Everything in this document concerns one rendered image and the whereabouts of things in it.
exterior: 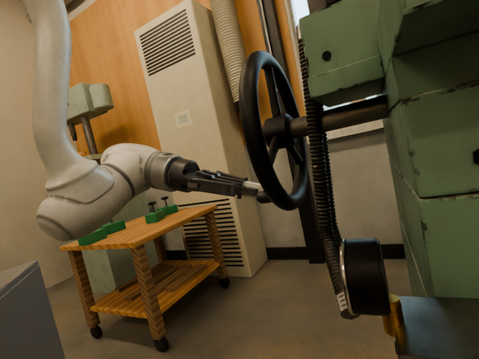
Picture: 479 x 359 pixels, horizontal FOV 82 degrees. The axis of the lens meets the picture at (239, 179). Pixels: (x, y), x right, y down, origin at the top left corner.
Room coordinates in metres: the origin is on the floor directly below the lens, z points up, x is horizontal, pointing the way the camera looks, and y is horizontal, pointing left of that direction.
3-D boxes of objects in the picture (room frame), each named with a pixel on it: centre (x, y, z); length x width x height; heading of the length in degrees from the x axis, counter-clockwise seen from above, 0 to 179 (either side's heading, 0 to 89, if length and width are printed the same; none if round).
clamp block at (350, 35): (0.45, -0.22, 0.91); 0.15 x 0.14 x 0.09; 153
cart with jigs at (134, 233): (1.56, 0.58, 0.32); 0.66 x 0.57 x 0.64; 151
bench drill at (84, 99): (2.27, 1.10, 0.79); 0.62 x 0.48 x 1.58; 62
